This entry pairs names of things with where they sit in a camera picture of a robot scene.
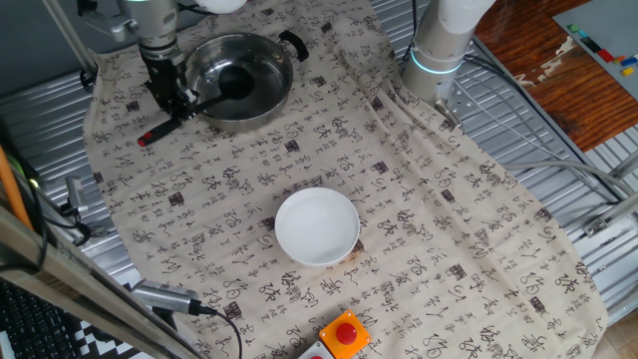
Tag black ladle with red ring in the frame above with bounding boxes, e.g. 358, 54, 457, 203
137, 65, 255, 149

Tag grey board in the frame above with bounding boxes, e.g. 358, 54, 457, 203
551, 0, 638, 101

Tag white sheet with black marker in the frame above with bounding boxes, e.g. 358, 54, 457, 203
72, 268, 151, 359

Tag silver profile rail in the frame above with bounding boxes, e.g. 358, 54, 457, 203
606, 149, 638, 180
581, 191, 638, 238

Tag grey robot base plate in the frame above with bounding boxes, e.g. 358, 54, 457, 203
432, 74, 480, 126

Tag orange emergency stop box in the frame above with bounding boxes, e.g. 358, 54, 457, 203
318, 308, 373, 359

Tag white ceramic bowl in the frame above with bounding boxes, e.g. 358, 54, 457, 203
273, 186, 361, 268

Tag black pole clamp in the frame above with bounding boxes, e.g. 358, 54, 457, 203
78, 67, 100, 95

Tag grey ridged camera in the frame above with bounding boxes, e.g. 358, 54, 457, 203
130, 278, 203, 316

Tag white camera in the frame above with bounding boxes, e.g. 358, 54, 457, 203
66, 177, 90, 213

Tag thin black cable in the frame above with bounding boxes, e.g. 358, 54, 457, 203
0, 186, 50, 274

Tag black usb cable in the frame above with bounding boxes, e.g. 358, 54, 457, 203
198, 306, 244, 359

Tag beige calligraphy print tablecloth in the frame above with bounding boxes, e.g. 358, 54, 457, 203
82, 0, 609, 359

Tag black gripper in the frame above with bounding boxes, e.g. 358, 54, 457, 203
141, 49, 199, 121

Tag aluminium frame bar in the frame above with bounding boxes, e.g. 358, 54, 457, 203
0, 198, 205, 359

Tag grey box red mushroom button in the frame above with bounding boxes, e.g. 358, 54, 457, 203
297, 341, 336, 359

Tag dark camera stand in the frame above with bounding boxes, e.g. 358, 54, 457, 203
149, 306, 180, 333

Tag orange rod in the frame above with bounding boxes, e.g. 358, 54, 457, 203
0, 144, 34, 230

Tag black keyboard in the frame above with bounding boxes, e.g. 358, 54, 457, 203
0, 278, 84, 359

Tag steel pot with black handles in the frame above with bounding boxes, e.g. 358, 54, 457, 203
183, 29, 310, 134

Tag silver camera bracket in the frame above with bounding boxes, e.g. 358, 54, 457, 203
82, 9, 140, 44

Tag black silver camera mount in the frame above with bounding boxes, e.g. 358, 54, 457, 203
58, 201, 109, 246

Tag grey metal pole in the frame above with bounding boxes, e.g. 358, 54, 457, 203
42, 0, 100, 76

